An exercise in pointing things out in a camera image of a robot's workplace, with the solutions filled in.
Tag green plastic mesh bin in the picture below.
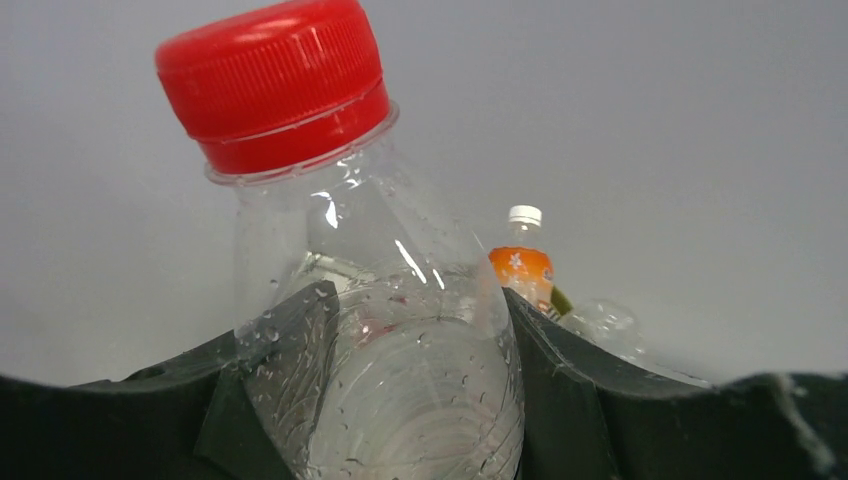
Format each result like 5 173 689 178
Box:
550 286 573 318

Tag orange label tea bottle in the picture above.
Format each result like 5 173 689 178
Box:
488 205 554 315

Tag dark green label bottle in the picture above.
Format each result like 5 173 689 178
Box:
556 299 712 388

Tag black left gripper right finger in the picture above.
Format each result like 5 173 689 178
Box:
505 291 847 479

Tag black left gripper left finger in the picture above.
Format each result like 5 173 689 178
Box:
1 281 339 479

